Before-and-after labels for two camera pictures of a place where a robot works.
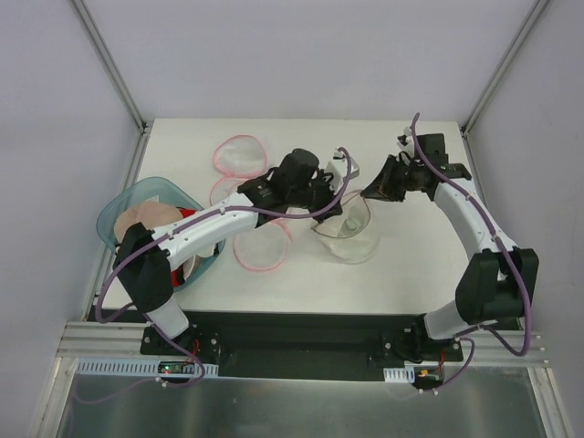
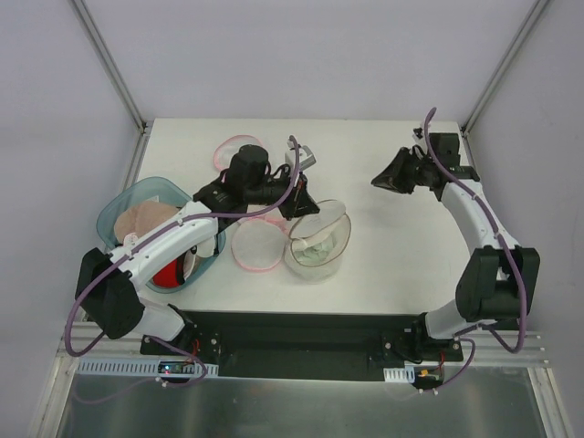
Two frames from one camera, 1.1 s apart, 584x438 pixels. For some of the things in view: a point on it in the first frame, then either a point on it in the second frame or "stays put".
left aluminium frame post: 100,46 stays put
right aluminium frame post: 520,37 stays put
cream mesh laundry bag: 348,236 → 314,249
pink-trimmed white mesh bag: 241,156 stays put
